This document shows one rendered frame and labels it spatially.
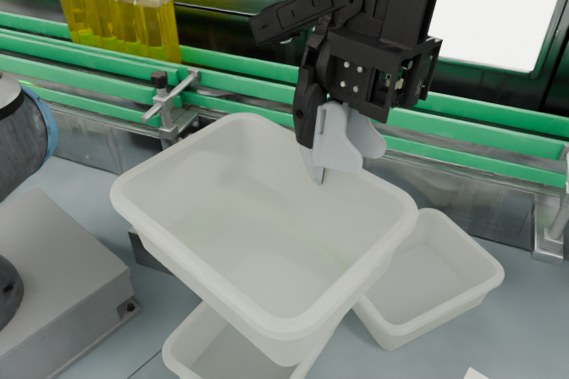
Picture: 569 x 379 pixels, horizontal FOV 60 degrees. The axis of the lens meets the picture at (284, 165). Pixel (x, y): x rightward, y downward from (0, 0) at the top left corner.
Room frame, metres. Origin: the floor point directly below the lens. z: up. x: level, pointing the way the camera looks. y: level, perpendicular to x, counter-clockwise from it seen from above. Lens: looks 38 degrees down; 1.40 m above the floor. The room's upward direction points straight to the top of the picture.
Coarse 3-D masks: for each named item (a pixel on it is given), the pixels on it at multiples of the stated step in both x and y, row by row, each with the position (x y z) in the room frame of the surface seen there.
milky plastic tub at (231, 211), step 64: (256, 128) 0.42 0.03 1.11; (128, 192) 0.32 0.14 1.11; (192, 192) 0.37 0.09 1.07; (256, 192) 0.39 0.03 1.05; (320, 192) 0.35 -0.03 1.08; (384, 192) 0.31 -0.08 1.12; (192, 256) 0.24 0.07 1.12; (256, 256) 0.30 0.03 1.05; (320, 256) 0.30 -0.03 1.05; (384, 256) 0.24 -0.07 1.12; (256, 320) 0.19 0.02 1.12; (320, 320) 0.19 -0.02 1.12
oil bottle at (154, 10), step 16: (144, 0) 0.88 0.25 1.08; (160, 0) 0.89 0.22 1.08; (144, 16) 0.88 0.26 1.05; (160, 16) 0.88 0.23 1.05; (144, 32) 0.89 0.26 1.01; (160, 32) 0.87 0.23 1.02; (176, 32) 0.92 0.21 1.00; (144, 48) 0.89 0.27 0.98; (160, 48) 0.87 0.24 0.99; (176, 48) 0.91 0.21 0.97
